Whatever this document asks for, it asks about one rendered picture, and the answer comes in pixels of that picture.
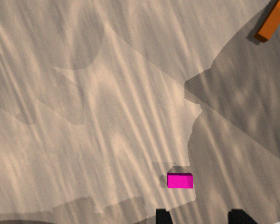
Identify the orange rod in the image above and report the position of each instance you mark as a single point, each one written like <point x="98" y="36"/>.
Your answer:
<point x="269" y="24"/>

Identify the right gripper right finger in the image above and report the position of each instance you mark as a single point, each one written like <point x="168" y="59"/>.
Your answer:
<point x="239" y="216"/>

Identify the magenta rectangular block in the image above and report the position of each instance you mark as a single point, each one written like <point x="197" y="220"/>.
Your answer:
<point x="179" y="180"/>

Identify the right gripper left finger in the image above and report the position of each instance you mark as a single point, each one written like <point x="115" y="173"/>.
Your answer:
<point x="163" y="217"/>

